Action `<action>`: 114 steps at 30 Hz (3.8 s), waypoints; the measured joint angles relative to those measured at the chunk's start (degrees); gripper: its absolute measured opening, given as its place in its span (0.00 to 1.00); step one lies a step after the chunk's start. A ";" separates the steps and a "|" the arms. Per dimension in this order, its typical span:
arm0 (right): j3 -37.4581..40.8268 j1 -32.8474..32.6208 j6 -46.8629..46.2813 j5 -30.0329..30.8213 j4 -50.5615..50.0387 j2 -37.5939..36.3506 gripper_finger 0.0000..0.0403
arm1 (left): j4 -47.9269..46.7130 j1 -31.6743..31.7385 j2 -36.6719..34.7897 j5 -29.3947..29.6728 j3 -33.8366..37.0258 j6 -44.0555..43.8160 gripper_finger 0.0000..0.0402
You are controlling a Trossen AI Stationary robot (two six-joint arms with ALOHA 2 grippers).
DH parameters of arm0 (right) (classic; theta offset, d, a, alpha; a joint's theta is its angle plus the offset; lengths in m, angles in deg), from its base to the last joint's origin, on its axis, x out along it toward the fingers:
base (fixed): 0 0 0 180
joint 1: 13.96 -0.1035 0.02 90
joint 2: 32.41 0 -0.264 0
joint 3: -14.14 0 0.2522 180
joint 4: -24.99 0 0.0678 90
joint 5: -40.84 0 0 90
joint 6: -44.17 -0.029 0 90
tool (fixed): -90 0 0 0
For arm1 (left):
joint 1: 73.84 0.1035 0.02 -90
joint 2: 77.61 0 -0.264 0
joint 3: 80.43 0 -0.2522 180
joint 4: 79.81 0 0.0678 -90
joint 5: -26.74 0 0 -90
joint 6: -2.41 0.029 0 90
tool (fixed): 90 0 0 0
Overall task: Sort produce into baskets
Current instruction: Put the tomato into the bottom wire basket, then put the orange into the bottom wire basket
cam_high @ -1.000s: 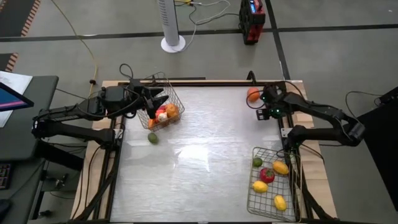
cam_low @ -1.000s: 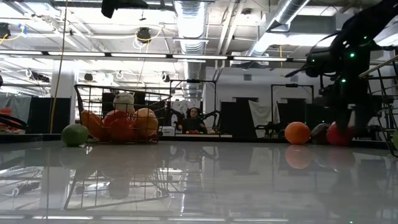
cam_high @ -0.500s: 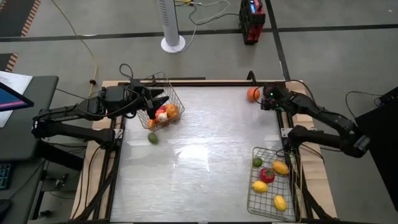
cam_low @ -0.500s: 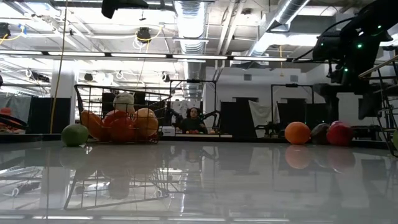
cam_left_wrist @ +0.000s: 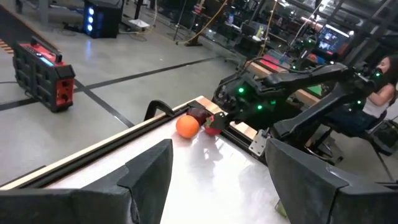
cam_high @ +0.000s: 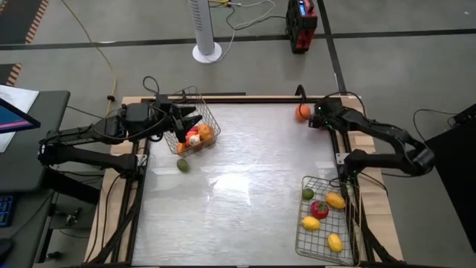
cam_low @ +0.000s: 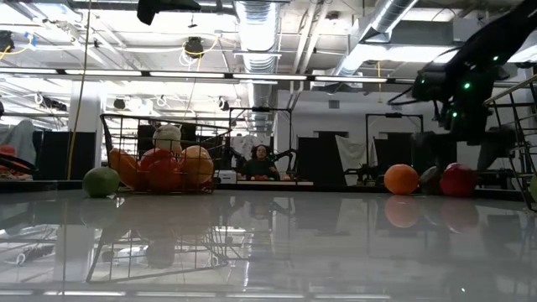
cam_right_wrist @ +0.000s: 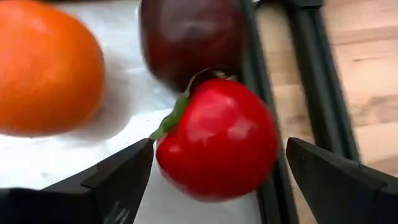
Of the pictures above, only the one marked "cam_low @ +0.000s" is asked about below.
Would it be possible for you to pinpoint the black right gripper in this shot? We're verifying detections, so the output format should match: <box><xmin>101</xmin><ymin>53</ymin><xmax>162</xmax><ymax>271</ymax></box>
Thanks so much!
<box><xmin>414</xmin><ymin>90</ymin><xmax>518</xmax><ymax>172</ymax></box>

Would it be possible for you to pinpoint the dark purple plum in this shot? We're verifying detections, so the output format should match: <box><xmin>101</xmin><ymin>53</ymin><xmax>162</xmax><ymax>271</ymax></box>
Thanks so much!
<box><xmin>418</xmin><ymin>165</ymin><xmax>442</xmax><ymax>196</ymax></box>

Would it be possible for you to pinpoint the metal wire basket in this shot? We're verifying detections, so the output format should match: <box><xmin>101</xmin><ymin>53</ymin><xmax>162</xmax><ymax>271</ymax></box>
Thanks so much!
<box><xmin>99</xmin><ymin>112</ymin><xmax>232</xmax><ymax>195</ymax></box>
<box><xmin>482</xmin><ymin>73</ymin><xmax>537</xmax><ymax>213</ymax></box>

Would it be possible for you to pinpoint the orange fruit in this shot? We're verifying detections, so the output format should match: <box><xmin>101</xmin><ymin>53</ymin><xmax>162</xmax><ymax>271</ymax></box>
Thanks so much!
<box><xmin>383</xmin><ymin>163</ymin><xmax>420</xmax><ymax>196</ymax></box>

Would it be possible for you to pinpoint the white cauliflower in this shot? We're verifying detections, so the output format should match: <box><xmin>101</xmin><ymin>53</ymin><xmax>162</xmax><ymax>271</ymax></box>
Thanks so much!
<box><xmin>152</xmin><ymin>123</ymin><xmax>183</xmax><ymax>153</ymax></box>

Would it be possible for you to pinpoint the long orange pepper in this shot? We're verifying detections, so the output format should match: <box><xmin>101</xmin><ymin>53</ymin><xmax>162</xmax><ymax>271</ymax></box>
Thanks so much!
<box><xmin>107</xmin><ymin>148</ymin><xmax>139</xmax><ymax>190</ymax></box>

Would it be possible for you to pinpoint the orange bell pepper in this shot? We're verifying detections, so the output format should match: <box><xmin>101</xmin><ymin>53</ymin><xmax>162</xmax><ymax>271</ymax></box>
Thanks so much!
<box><xmin>179</xmin><ymin>144</ymin><xmax>215</xmax><ymax>188</ymax></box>

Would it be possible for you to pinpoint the red ribbed tomato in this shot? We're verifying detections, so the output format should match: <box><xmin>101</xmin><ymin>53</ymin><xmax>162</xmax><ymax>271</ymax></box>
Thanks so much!
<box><xmin>146</xmin><ymin>157</ymin><xmax>185</xmax><ymax>193</ymax></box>

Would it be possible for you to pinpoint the black ceiling dome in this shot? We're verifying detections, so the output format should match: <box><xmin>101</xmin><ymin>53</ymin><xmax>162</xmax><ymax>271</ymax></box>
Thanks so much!
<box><xmin>184</xmin><ymin>36</ymin><xmax>205</xmax><ymax>59</ymax></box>

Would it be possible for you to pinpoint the white hanging cloth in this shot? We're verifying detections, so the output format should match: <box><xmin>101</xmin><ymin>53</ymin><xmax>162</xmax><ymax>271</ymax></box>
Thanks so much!
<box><xmin>335</xmin><ymin>134</ymin><xmax>374</xmax><ymax>171</ymax></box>

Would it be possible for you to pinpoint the black partition panel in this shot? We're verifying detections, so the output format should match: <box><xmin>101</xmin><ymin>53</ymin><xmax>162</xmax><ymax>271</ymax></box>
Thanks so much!
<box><xmin>35</xmin><ymin>131</ymin><xmax>96</xmax><ymax>181</ymax></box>

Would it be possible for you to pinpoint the small white box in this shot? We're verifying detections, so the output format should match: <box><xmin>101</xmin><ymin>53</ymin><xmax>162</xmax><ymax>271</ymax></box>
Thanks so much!
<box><xmin>213</xmin><ymin>169</ymin><xmax>238</xmax><ymax>185</ymax></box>

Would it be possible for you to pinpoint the person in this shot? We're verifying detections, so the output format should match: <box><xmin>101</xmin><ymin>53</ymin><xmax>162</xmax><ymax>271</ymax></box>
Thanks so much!
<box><xmin>242</xmin><ymin>144</ymin><xmax>281</xmax><ymax>182</ymax></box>

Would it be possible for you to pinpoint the red orange bundle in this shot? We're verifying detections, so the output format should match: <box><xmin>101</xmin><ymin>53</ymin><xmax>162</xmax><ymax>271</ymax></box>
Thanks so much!
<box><xmin>0</xmin><ymin>144</ymin><xmax>37</xmax><ymax>181</ymax></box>

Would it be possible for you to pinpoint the ceiling light rail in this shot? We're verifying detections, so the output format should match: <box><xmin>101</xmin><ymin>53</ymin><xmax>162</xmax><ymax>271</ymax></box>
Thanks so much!
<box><xmin>0</xmin><ymin>66</ymin><xmax>537</xmax><ymax>90</ymax></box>

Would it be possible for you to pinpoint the black frame stand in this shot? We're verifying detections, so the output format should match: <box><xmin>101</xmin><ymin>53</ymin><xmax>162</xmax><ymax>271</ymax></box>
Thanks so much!
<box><xmin>228</xmin><ymin>107</ymin><xmax>294</xmax><ymax>169</ymax></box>
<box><xmin>365</xmin><ymin>112</ymin><xmax>425</xmax><ymax>169</ymax></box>

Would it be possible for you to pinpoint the yellow hanging cable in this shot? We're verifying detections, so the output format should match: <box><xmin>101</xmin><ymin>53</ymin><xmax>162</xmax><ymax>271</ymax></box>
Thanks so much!
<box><xmin>65</xmin><ymin>0</ymin><xmax>93</xmax><ymax>181</ymax></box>

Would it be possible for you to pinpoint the ribbed flexible air duct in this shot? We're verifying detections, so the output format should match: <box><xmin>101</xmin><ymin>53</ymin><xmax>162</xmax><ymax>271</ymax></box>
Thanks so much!
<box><xmin>233</xmin><ymin>0</ymin><xmax>281</xmax><ymax>134</ymax></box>

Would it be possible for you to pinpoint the silver spiral air duct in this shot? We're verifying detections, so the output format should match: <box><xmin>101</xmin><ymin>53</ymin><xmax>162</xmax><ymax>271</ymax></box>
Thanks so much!
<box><xmin>335</xmin><ymin>0</ymin><xmax>420</xmax><ymax>76</ymax></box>

